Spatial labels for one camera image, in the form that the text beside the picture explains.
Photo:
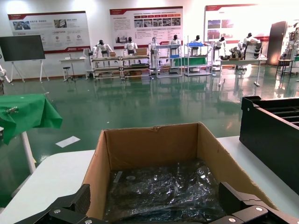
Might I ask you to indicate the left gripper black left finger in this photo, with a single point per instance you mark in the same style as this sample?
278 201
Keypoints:
70 207

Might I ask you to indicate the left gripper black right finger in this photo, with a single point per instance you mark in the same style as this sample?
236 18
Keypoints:
243 207

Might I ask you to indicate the translucent grey antistatic bag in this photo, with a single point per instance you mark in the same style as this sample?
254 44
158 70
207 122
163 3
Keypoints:
163 191

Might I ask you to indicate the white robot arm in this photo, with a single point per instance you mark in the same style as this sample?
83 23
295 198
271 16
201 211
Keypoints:
4 74

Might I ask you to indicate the black slotted plastic container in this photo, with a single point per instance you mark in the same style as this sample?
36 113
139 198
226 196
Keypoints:
264 130

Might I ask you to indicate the brown cardboard box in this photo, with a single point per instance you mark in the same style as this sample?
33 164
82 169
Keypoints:
154 144

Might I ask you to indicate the white paper sheet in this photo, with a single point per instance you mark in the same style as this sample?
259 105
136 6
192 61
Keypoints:
67 141

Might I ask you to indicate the white tubular table leg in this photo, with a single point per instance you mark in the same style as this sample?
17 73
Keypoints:
28 154

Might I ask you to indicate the green table cloth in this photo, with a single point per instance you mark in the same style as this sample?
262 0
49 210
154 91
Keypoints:
28 114

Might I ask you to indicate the small metal clamp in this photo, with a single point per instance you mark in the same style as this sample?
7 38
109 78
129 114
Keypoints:
11 110
46 93

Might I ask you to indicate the black round stool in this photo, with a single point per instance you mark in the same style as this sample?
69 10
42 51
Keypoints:
66 68

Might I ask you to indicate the white display stand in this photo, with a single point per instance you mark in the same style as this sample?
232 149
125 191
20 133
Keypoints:
42 71

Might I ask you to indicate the white tall shelf rack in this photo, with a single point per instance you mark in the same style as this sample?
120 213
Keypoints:
168 46
198 70

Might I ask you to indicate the white long work table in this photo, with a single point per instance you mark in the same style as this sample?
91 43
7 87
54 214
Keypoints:
240 61

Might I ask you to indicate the white narrow desk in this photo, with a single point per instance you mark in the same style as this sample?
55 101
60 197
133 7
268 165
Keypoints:
72 60

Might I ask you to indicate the white low shelf rack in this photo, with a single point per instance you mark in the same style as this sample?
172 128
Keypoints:
135 59
106 60

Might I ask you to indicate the dark small side table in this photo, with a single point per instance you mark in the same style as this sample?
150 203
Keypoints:
285 61

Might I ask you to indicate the white black humanoid robot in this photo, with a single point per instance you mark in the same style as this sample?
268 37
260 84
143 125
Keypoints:
101 47
197 39
174 43
153 50
130 46
220 44
251 45

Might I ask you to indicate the black display screen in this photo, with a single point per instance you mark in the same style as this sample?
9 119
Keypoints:
22 47

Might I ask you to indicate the dark tall cabinet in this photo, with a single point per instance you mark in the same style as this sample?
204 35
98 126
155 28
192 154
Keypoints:
276 42

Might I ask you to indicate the small brown carton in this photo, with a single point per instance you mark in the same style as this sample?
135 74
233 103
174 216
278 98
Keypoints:
141 51

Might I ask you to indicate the white red info poster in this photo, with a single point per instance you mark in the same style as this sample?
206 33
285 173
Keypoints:
144 25
224 21
49 30

